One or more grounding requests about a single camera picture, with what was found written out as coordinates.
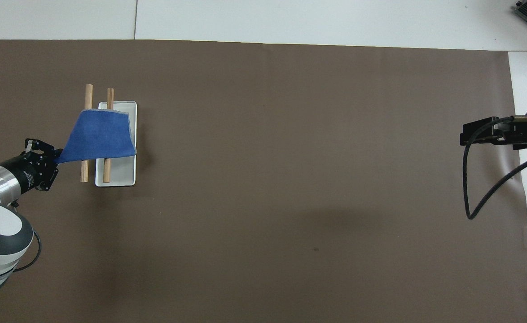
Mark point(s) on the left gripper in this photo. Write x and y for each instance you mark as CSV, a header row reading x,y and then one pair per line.
x,y
23,172

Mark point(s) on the blue towel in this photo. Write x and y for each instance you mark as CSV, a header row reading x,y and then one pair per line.
x,y
99,137

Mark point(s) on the wooden towel rack white base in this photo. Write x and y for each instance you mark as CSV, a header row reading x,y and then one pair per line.
x,y
122,172

